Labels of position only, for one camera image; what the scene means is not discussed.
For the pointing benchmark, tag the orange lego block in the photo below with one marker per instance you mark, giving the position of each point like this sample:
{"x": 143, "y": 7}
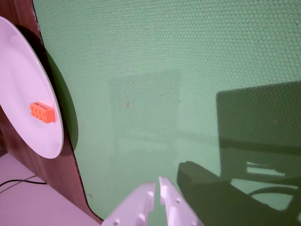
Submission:
{"x": 43, "y": 113}

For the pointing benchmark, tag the green mat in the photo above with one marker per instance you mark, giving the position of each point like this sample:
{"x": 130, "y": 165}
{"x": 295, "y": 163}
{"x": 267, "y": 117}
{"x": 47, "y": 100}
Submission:
{"x": 164, "y": 70}

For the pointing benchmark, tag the white round plate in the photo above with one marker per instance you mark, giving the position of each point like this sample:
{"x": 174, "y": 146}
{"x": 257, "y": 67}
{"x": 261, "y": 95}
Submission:
{"x": 21, "y": 70}

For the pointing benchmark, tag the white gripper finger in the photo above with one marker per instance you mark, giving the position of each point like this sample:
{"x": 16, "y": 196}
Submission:
{"x": 174, "y": 207}
{"x": 134, "y": 202}

